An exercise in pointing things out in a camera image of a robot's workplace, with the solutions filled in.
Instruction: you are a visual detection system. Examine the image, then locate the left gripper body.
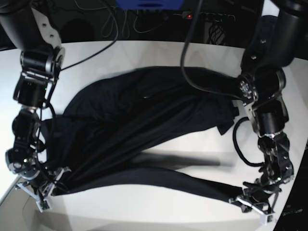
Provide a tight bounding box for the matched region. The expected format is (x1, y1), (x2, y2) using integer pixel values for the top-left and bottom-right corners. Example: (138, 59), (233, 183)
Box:
(229, 181), (282, 214)

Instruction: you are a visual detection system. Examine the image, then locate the white looped cable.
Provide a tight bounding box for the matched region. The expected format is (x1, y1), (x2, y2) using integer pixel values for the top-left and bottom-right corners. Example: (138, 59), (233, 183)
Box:
(73, 0), (169, 38)

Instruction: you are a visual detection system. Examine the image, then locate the blue box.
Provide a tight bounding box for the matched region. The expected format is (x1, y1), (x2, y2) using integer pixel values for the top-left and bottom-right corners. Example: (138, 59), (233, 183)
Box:
(116, 0), (184, 10)

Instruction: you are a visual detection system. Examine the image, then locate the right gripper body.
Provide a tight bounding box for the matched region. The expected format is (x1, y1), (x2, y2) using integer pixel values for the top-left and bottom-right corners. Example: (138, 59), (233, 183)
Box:
(14, 167), (71, 202)

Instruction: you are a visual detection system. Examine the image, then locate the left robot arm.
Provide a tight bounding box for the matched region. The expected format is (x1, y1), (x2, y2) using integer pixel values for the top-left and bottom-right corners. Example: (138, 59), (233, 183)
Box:
(230, 0), (308, 216)

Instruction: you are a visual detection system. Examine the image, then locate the white power strip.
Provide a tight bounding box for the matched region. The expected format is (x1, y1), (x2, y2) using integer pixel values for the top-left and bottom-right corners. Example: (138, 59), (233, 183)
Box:
(181, 11), (236, 22)

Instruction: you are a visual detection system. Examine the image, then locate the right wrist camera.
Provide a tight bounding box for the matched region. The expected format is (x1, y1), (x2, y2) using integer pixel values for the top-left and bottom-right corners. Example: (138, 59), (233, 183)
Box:
(36, 199), (52, 213)

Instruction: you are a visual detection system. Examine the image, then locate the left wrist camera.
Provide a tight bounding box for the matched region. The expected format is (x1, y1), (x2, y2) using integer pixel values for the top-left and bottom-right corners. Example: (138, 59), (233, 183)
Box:
(260, 212), (275, 226)

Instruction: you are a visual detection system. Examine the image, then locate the dark navy t-shirt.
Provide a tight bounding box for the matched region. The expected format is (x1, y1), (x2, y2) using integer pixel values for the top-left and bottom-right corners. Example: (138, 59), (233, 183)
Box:
(47, 66), (242, 202)

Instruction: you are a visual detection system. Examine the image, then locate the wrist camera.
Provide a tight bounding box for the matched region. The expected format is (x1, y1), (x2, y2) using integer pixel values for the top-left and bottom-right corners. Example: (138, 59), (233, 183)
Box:
(260, 212), (275, 226)
(36, 199), (52, 213)

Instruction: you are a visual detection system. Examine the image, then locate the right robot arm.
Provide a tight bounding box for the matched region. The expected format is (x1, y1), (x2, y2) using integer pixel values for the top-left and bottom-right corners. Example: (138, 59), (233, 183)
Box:
(0, 0), (65, 205)

